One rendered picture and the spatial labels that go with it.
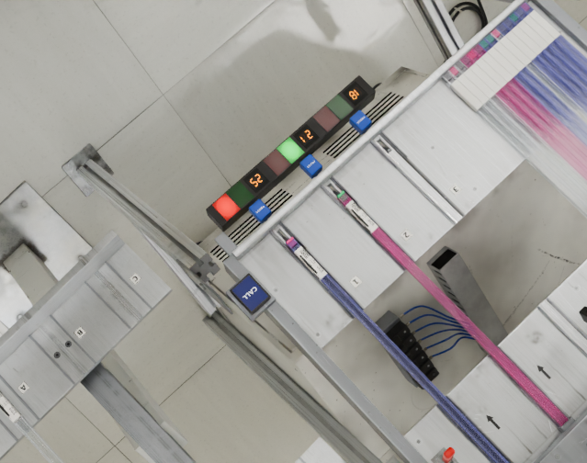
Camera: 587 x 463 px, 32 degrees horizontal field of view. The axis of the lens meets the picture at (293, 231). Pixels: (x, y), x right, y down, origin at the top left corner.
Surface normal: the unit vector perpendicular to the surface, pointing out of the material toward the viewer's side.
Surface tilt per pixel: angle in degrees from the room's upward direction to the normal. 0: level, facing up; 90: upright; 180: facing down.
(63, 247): 0
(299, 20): 0
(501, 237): 0
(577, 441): 44
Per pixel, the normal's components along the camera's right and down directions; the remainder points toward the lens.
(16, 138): 0.47, 0.30
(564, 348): -0.01, -0.25
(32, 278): -0.54, -0.65
